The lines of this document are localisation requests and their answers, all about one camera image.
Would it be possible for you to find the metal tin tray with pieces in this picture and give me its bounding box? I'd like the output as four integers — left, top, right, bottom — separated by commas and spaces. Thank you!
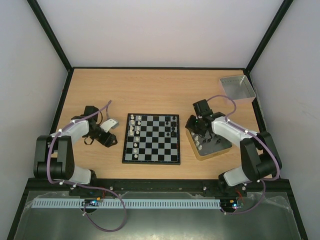
185, 129, 233, 161

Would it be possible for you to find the black white chess board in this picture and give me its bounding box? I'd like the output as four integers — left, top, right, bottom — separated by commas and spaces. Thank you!
122, 113, 181, 165

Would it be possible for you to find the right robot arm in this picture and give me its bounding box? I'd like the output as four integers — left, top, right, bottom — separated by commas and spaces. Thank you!
185, 99, 282, 196

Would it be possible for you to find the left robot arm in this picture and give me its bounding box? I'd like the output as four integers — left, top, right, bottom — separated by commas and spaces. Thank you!
33, 105, 119, 187

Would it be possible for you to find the empty metal tin box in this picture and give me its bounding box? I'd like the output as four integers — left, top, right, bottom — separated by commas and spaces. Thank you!
219, 75, 256, 104

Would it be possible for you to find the metal sheet front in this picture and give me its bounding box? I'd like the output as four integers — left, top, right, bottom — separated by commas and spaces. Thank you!
14, 191, 301, 240

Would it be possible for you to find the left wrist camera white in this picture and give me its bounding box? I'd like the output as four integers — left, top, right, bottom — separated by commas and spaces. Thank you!
100, 118, 119, 133

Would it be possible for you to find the black mounting rail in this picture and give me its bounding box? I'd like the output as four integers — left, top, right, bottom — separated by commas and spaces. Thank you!
68, 179, 248, 197

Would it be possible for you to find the black aluminium frame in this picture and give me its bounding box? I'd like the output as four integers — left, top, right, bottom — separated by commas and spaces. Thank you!
6, 0, 310, 240

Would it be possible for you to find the grey slotted cable duct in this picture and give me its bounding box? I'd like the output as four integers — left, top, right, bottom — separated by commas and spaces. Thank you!
31, 198, 221, 210

